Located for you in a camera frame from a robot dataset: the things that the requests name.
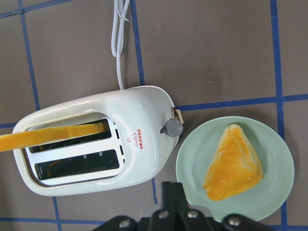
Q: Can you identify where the white two-slot toaster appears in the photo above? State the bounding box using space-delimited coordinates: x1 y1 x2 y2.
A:
13 86 184 196

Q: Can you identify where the light green plate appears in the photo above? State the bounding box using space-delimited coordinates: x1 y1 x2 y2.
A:
176 116 295 221

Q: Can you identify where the white toaster power cable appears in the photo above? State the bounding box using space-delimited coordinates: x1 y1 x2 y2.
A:
111 0 130 91

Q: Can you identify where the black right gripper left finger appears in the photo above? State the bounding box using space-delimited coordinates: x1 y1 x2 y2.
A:
161 181 175 212

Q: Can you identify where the triangular toast on plate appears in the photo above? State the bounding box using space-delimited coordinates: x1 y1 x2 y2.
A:
203 124 264 201

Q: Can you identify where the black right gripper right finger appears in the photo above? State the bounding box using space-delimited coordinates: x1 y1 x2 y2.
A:
173 182 190 211

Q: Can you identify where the bread slice in toaster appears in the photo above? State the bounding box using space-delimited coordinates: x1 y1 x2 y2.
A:
0 122 109 152

